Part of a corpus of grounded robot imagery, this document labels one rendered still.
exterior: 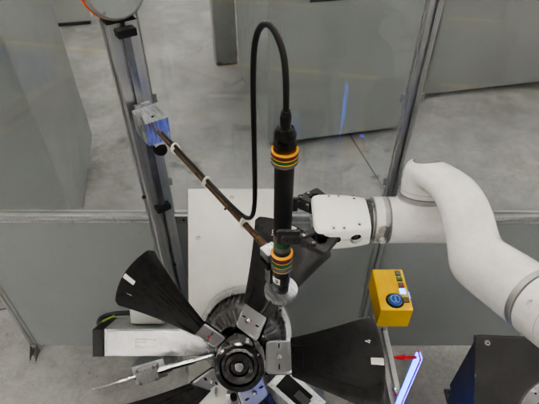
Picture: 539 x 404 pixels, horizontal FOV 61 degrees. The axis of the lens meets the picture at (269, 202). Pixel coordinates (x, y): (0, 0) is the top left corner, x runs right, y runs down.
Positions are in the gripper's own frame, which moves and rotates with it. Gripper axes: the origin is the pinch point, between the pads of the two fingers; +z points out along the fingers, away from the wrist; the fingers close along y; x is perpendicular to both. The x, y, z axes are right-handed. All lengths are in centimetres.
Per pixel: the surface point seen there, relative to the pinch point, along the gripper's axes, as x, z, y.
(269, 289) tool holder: -19.7, 2.5, -0.5
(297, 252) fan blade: -25.4, -4.5, 14.9
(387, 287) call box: -58, -35, 30
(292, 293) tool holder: -19.7, -2.3, -1.5
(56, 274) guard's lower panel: -102, 97, 71
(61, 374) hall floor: -165, 110, 57
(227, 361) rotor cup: -41.9, 12.3, -4.2
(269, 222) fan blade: -24.3, 2.5, 24.3
